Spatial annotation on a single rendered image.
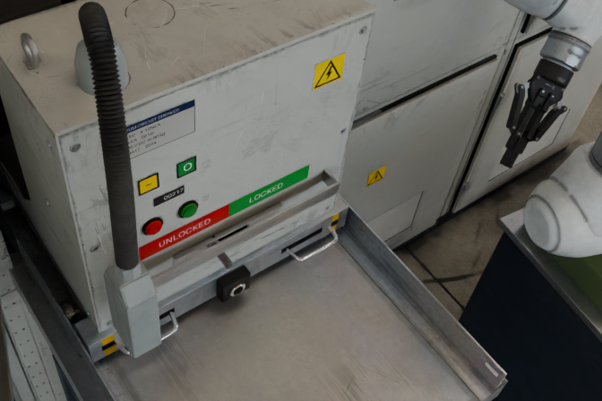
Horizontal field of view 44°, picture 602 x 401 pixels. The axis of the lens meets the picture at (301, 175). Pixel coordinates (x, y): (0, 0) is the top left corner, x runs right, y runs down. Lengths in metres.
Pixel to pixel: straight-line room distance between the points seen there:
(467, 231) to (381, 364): 1.38
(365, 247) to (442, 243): 1.16
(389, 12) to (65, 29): 0.74
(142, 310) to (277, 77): 0.37
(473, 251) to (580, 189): 1.27
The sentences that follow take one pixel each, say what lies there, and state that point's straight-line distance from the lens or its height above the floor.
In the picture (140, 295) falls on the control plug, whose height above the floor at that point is 1.16.
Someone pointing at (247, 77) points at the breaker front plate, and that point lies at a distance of 1.01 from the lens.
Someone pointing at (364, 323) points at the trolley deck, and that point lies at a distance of 1.39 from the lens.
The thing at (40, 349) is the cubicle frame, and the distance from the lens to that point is 1.73.
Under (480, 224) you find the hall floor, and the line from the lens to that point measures 2.71.
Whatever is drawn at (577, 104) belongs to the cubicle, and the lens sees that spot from 2.77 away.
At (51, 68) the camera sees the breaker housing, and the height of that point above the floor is 1.39.
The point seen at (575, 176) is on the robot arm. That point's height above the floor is 1.09.
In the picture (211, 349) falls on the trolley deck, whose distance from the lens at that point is 1.34.
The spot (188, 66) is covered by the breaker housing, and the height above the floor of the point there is 1.39.
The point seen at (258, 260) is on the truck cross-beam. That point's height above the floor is 0.91.
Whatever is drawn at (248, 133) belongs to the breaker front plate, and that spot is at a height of 1.25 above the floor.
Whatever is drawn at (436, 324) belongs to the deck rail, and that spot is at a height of 0.86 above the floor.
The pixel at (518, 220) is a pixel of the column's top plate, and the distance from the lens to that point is 1.75.
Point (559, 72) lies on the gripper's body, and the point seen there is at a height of 1.07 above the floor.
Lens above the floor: 2.04
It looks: 49 degrees down
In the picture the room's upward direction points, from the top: 8 degrees clockwise
